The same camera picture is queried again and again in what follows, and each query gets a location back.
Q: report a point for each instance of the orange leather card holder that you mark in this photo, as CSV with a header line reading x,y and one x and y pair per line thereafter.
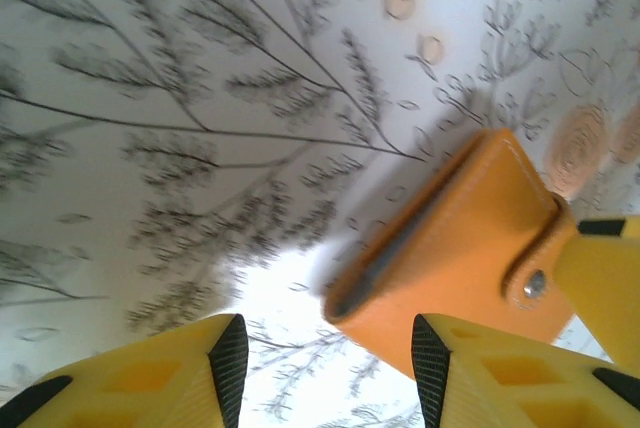
x,y
450,248

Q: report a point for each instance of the floral patterned table cover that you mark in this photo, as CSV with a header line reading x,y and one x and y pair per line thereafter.
x,y
150,98

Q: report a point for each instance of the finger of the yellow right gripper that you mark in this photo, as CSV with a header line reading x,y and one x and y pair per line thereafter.
x,y
610,288

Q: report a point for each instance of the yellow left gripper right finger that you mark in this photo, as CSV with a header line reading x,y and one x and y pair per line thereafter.
x,y
500,388

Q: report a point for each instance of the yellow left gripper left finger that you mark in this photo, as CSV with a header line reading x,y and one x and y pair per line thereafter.
x,y
150,388

